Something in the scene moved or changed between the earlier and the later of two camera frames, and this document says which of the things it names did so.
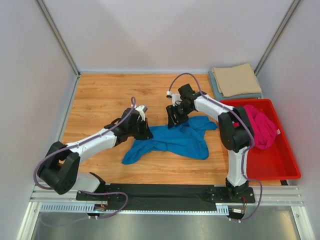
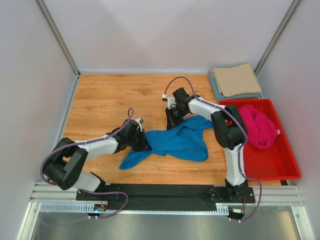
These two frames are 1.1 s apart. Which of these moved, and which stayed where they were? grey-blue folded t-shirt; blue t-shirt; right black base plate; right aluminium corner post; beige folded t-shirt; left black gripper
Moved: left black gripper; blue t-shirt
Stayed: right black base plate; right aluminium corner post; beige folded t-shirt; grey-blue folded t-shirt
